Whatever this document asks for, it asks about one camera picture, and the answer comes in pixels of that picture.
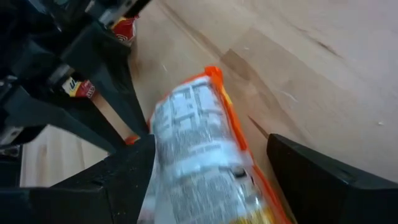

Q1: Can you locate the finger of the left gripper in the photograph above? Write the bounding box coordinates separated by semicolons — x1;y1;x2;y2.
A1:
4;86;126;154
66;24;150;138

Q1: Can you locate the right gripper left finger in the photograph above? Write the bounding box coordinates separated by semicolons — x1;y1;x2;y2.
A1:
0;133;157;224

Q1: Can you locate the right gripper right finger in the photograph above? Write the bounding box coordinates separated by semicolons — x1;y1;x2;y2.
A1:
266;133;398;224

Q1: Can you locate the red Maruchan noodle packet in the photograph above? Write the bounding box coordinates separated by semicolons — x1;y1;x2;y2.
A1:
61;16;139;100

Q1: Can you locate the orange Maruchan noodle packet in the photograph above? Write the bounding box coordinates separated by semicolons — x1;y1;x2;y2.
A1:
136;65;293;224

